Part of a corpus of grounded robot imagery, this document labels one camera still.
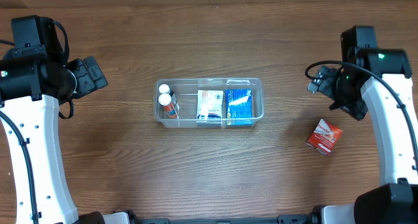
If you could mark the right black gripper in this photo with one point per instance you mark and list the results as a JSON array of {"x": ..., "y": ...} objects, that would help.
[{"x": 326, "y": 83}]

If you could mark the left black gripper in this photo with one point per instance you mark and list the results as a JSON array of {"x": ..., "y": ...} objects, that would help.
[{"x": 86, "y": 77}]

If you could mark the red medicine box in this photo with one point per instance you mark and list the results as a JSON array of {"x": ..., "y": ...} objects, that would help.
[{"x": 324, "y": 137}]

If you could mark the black bottle white cap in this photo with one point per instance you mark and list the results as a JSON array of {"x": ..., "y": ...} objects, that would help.
[{"x": 164, "y": 88}]

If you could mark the orange tube white cap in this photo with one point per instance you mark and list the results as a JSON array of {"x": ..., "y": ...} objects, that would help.
[{"x": 170, "y": 107}]

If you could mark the blue medicine box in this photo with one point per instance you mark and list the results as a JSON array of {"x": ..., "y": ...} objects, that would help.
[{"x": 239, "y": 107}]

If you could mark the white plaster box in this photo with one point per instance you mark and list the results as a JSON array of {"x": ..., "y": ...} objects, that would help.
[{"x": 209, "y": 106}]

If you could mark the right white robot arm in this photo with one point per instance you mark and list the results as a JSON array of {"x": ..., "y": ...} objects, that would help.
[{"x": 376, "y": 82}]

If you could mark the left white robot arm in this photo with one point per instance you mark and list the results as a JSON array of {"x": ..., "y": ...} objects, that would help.
[{"x": 37, "y": 77}]

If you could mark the clear plastic container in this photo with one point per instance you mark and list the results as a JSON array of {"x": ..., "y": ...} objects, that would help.
[{"x": 186, "y": 93}]

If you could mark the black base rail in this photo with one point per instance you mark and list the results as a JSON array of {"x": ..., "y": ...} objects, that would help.
[{"x": 281, "y": 219}]

